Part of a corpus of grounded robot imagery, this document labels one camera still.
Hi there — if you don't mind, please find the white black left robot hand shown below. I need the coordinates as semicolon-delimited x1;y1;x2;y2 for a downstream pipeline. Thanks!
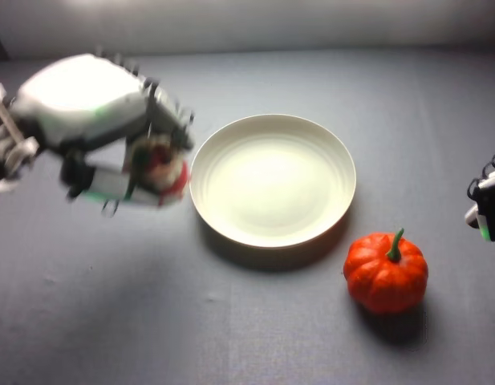
12;48;197;218

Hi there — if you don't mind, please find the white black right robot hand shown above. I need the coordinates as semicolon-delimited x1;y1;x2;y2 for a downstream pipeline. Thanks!
464;148;495;256

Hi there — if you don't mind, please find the toy strawberry cream cake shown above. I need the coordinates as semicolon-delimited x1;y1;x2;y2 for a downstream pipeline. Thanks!
125;135;191;209

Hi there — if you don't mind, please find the orange toy pumpkin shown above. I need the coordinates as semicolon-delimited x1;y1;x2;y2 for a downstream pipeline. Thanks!
343;227;429;315

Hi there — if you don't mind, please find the round white plate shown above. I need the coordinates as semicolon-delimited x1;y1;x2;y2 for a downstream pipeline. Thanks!
189;114;357;250

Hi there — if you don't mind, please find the grey table cloth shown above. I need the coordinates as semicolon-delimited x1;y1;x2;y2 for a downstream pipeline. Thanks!
0;47;495;385

